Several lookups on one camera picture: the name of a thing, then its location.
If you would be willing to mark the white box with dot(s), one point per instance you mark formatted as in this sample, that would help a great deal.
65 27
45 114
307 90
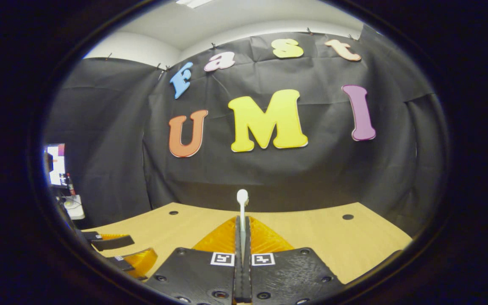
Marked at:
74 209

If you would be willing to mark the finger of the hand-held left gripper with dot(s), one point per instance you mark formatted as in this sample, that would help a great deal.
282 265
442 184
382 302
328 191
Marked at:
123 263
112 242

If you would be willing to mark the black backdrop cloth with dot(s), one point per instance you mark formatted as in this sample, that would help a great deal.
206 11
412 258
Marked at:
311 178

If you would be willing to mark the small dark bottle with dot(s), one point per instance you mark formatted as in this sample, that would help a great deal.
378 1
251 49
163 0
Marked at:
70 186

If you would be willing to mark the computer monitor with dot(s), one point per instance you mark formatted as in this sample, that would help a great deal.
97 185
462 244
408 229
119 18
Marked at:
57 165

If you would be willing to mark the ceiling light panel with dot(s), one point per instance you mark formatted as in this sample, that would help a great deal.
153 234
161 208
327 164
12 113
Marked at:
193 2

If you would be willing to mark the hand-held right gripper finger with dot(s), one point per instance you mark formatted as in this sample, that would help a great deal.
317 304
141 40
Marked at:
237 241
247 241

